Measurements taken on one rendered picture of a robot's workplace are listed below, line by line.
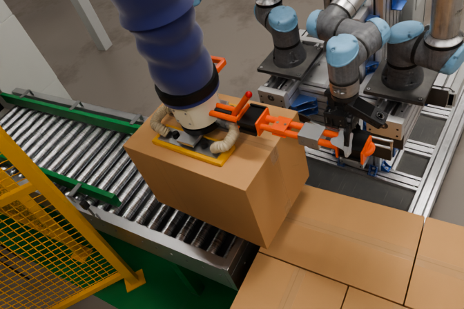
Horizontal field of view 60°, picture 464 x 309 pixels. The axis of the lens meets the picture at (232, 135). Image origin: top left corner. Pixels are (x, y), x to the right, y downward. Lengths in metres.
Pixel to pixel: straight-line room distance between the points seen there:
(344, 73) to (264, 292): 1.03
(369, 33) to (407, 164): 1.49
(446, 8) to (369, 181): 1.24
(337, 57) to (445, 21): 0.51
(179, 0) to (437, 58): 0.85
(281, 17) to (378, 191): 1.13
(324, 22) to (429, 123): 1.67
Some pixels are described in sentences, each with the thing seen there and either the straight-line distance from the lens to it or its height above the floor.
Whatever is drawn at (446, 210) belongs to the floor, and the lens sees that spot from 2.58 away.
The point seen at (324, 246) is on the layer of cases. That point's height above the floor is 0.54.
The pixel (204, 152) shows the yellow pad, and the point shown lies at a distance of 1.48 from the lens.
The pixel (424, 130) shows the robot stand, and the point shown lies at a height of 0.21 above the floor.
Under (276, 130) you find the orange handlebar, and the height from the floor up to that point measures 1.21.
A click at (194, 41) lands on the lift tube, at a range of 1.29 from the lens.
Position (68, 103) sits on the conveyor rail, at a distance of 3.08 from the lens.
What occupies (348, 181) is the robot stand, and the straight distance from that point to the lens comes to 2.40.
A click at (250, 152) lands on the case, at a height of 1.07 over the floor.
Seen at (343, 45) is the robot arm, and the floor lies 1.56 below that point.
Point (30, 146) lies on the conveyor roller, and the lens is 3.04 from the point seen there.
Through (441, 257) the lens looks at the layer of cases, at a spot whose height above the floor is 0.54.
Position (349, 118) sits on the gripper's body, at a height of 1.34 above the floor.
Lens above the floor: 2.14
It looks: 44 degrees down
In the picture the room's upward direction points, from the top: 20 degrees counter-clockwise
